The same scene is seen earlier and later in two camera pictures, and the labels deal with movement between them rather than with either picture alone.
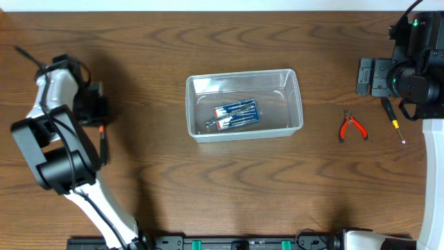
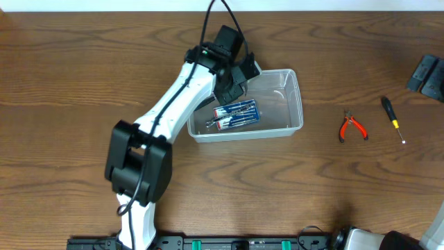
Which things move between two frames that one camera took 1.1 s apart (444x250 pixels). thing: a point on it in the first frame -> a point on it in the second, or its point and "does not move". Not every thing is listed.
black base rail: [308, 240] does not move
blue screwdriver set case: [236, 114] does not move
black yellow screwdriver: [387, 105] does not move
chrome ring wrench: [211, 123] does not move
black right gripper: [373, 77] -> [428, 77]
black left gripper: [91, 107] -> [229, 92]
